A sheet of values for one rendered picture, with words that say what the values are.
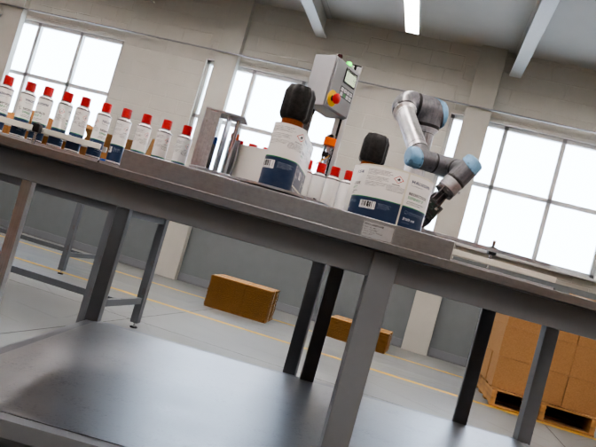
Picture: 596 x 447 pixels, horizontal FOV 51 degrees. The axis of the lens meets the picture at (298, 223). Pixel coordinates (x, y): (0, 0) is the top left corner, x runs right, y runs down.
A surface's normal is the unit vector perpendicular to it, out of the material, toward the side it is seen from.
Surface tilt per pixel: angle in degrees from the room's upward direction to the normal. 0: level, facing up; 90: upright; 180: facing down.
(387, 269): 90
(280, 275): 90
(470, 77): 90
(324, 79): 90
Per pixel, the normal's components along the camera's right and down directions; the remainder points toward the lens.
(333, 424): 0.00, -0.04
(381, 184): -0.34, -0.14
